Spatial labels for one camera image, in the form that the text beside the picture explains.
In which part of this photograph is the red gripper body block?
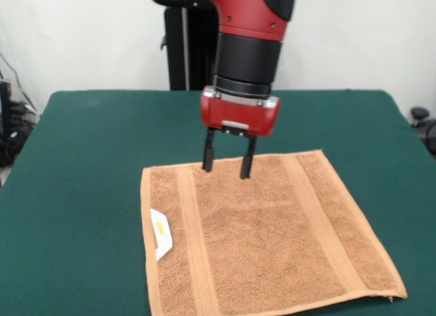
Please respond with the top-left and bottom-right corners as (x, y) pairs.
(199, 86), (282, 139)

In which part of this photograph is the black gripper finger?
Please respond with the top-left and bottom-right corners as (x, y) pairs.
(239, 136), (257, 180)
(202, 126), (216, 174)

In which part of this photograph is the orange terry towel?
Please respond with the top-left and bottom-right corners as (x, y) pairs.
(140, 149), (408, 316)

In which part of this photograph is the dark green table cloth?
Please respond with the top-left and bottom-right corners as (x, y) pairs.
(0, 89), (436, 316)

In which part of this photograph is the grey office chair base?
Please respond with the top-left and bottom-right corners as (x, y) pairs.
(410, 106), (436, 160)

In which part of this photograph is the black equipment pile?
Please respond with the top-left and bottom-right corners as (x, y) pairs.
(0, 79), (39, 168)

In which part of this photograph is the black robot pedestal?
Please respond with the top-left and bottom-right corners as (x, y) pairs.
(149, 0), (222, 91)

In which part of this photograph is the thin grey wall cable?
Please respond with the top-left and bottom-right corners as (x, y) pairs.
(0, 52), (38, 112)

